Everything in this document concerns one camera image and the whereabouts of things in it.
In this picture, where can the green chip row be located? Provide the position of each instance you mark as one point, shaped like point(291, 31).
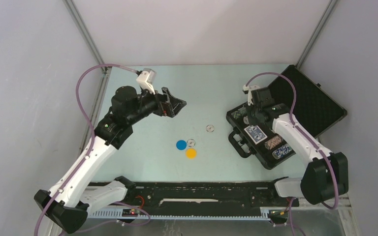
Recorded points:
point(240, 113)

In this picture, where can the yellow disc chip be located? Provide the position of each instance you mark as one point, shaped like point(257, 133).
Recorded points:
point(191, 153)

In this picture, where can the black poker case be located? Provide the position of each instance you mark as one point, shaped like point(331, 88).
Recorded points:
point(315, 110)

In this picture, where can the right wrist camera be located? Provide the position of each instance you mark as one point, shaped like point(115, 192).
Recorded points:
point(248, 90)

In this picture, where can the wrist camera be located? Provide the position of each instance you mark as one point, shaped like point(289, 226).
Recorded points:
point(248, 90)
point(145, 80)

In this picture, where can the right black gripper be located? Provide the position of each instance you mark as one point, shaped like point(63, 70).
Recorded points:
point(252, 121)

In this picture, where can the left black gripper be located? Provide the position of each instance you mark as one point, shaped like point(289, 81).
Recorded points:
point(167, 105)

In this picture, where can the white poker chip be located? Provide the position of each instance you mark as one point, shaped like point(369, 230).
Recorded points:
point(191, 143)
point(210, 128)

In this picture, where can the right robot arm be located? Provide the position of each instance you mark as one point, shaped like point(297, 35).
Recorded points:
point(325, 177)

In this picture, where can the blue chip row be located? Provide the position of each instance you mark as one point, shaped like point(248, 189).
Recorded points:
point(282, 151)

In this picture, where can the brown chip row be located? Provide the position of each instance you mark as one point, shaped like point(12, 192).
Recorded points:
point(273, 142)

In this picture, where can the blue card deck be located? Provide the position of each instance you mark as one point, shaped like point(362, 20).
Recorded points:
point(256, 134)

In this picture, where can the blue disc chip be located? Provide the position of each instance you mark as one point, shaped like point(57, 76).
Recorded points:
point(181, 144)

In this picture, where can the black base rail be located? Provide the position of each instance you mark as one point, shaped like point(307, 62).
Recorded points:
point(205, 199)

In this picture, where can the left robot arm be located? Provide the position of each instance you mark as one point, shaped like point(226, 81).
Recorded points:
point(67, 203)

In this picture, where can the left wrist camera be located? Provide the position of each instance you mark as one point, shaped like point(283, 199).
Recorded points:
point(145, 80)

